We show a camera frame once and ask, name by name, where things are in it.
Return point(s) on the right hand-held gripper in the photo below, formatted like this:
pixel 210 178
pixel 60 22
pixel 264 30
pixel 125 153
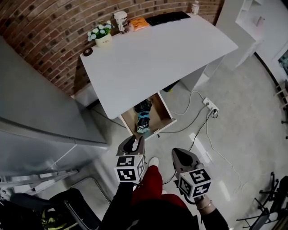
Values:
pixel 195 179

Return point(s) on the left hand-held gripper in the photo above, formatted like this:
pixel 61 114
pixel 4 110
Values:
pixel 129 170

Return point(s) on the black and teal items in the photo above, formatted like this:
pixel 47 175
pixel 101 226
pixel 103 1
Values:
pixel 143 123

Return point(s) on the wooden drawer with white front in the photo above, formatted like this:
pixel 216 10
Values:
pixel 157 112

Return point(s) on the person's left forearm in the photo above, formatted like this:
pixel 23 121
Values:
pixel 119 204

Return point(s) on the person's right forearm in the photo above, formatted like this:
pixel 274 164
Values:
pixel 211 215

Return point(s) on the black wedge-shaped object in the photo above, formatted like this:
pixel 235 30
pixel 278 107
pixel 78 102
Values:
pixel 171 86

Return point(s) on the white desk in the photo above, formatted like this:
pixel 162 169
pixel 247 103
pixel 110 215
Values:
pixel 153 60

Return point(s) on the person's red trousers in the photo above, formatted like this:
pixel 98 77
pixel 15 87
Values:
pixel 150 184

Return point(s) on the person's white shoe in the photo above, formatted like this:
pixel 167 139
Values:
pixel 154 161

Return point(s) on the grey metal stool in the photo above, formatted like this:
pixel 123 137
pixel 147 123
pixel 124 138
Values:
pixel 94 188

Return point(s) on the black crumpled bag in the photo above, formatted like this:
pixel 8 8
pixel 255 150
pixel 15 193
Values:
pixel 143 106

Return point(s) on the black office chair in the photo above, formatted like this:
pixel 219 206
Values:
pixel 67 206

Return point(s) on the white power strip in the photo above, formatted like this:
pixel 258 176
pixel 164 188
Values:
pixel 210 104

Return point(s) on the black chair base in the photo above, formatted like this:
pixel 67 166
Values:
pixel 274 197

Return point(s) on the silver folding ladder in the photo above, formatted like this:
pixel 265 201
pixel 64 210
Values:
pixel 33 178

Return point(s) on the grey metal cabinet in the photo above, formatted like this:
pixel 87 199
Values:
pixel 33 107

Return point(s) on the light wooden chair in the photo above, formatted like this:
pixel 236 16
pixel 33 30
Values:
pixel 282 92

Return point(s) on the black tape roll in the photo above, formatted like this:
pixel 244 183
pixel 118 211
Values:
pixel 88 51

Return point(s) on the white pot with blue flowers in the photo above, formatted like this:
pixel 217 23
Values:
pixel 103 38

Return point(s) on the white shelf unit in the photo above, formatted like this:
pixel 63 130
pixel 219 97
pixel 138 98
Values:
pixel 238 42

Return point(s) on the orange packet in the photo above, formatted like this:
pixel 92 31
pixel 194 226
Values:
pixel 139 23

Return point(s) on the white paper cup with lid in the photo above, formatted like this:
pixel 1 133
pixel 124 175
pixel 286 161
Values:
pixel 121 22

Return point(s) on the black keyboard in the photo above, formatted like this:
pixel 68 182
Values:
pixel 167 18

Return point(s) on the white plastic bottle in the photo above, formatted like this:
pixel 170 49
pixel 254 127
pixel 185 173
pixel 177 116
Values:
pixel 194 7

